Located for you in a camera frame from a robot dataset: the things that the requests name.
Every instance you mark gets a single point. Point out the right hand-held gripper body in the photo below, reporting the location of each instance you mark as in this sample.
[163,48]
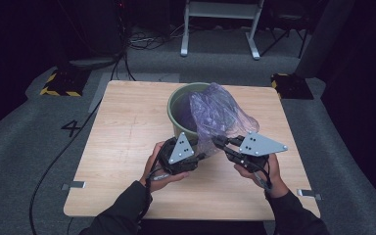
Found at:
[258,147]

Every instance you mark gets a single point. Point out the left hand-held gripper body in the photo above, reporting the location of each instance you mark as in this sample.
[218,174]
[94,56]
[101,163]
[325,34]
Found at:
[181,153]

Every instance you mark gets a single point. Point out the purple plastic bag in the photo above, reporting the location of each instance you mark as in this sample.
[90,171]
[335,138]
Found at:
[218,114]

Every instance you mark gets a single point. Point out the green plastic bucket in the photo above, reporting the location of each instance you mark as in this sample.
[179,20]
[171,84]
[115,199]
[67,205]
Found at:
[176,111]

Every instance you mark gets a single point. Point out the person's right hand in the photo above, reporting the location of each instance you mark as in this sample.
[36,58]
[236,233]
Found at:
[275,176]

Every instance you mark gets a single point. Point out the person's left hand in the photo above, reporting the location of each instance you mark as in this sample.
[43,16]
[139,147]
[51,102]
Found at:
[155,176]

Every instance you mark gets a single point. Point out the yellow black striped base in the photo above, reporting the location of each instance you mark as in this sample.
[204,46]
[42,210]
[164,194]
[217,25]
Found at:
[62,86]
[290,86]

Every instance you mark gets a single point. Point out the black tripod legs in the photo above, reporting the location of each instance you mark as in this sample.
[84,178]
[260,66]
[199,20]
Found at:
[284,39]

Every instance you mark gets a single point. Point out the grey curtain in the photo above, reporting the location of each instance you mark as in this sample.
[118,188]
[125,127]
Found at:
[323,36]

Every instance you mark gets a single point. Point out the white metal stand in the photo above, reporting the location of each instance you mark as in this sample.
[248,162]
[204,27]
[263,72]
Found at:
[222,9]

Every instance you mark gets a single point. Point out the metal table bracket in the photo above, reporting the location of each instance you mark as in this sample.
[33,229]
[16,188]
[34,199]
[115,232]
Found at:
[73,185]
[309,194]

